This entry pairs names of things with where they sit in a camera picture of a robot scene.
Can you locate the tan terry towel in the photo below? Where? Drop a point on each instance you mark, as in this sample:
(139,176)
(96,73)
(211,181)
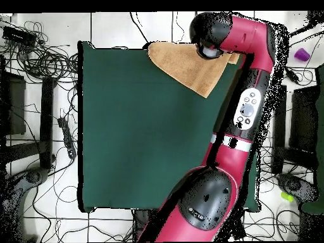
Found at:
(192,68)

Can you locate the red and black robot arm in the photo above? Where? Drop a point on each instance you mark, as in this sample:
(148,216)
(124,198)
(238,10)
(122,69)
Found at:
(222,164)

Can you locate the dark flat panel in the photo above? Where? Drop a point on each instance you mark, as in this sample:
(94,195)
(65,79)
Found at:
(16,106)
(303,119)

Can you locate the dark green tablecloth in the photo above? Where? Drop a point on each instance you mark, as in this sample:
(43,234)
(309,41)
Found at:
(126,139)

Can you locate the black power strip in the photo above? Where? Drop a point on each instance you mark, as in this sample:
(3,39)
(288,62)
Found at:
(67,138)

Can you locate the black floor bar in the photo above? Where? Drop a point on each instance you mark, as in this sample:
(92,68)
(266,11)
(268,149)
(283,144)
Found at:
(46,121)
(281,131)

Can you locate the grey chair base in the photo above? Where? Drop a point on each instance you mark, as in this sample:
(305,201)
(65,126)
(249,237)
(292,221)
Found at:
(293,184)
(34,176)

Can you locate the small lime green object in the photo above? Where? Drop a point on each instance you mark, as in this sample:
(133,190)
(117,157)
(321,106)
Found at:
(287,196)

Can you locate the purple plastic cup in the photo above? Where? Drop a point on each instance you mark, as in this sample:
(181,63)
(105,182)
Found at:
(302,55)

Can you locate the black power brick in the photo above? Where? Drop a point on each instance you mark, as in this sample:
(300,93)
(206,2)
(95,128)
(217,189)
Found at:
(19,35)

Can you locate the black tripod leg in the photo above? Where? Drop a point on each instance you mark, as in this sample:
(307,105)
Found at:
(303,29)

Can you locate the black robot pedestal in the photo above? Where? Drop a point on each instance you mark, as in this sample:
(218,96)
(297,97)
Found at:
(141,222)

